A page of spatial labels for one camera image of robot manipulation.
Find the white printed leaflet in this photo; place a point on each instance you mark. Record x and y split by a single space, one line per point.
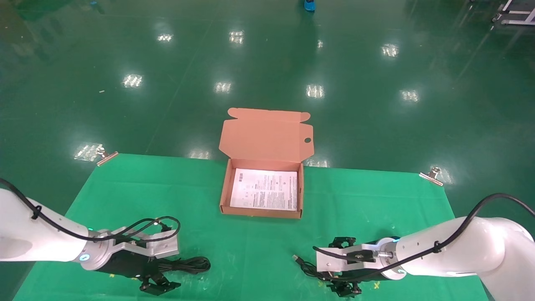
263 190

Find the green table cloth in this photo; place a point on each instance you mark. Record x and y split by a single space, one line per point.
259 251

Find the metal cloth clip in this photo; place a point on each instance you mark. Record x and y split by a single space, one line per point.
106 156
432 176

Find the blue shoe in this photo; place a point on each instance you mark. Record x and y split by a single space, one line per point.
309 5

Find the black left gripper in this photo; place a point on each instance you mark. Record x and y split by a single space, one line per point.
125 263

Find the brown cardboard box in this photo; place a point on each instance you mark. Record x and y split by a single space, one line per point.
267 138

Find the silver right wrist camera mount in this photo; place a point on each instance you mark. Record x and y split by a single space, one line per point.
334 262

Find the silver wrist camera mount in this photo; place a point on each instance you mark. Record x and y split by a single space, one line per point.
163 246
334 262

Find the white table frame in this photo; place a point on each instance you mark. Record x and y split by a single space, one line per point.
516 12

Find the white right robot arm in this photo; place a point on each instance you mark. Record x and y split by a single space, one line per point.
480 246

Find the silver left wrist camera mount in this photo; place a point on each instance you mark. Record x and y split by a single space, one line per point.
163 246

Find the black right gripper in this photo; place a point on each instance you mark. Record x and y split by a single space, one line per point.
363 278

